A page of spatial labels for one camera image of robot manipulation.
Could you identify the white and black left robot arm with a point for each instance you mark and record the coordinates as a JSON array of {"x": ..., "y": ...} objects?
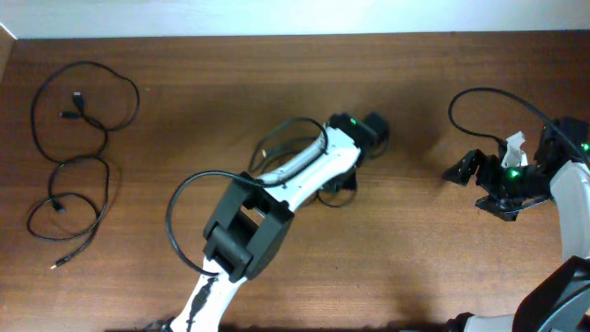
[{"x": 254, "y": 215}]

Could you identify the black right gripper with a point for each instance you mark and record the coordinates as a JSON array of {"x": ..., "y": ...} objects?
[{"x": 487, "y": 172}]

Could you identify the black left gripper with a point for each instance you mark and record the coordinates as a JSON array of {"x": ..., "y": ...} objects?
[{"x": 351, "y": 185}]

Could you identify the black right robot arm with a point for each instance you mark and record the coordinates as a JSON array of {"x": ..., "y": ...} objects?
[{"x": 558, "y": 174}]

